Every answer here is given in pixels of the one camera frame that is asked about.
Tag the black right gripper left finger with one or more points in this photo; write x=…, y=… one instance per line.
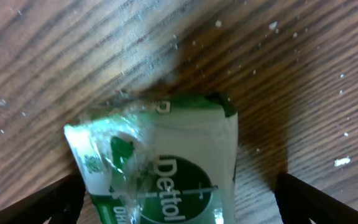
x=59, y=203

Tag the green Dettol soap packet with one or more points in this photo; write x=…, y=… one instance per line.
x=167, y=159

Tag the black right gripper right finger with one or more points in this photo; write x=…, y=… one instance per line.
x=300, y=203

